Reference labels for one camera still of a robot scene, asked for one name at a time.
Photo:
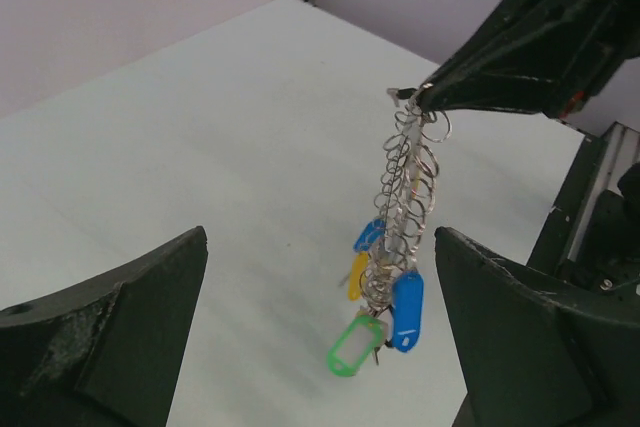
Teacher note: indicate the metal keyring with coloured tags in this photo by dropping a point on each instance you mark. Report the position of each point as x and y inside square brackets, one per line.
[384, 275]

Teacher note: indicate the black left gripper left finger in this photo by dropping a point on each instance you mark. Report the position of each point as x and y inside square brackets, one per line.
[106, 351]

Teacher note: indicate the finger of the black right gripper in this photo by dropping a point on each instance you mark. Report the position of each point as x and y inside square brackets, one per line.
[548, 75]
[514, 20]

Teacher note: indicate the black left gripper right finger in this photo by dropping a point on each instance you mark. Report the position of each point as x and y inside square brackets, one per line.
[535, 351]

